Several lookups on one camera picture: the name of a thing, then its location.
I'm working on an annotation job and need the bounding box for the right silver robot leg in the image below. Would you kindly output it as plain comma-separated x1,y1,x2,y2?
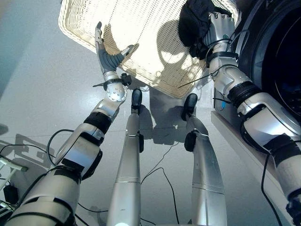
180,93,228,226

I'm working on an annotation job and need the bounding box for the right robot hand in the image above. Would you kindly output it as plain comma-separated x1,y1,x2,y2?
202,12,236,46

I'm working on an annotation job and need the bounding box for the metal rack frame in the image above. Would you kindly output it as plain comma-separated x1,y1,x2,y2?
0,156,29,212

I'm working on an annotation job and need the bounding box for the white wicker laundry basket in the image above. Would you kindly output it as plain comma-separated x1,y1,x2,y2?
58,0,243,99

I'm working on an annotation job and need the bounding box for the black floor cable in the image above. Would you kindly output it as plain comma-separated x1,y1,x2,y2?
140,141,181,226

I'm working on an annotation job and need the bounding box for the silver robot leg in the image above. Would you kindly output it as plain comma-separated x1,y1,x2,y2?
180,93,228,226
107,88,145,226

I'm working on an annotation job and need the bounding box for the black clothing item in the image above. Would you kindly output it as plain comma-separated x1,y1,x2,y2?
178,0,233,60

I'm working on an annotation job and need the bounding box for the left silver robot leg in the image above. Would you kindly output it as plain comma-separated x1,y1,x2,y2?
107,88,145,226

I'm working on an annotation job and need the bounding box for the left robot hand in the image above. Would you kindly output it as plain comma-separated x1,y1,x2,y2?
95,21,135,74

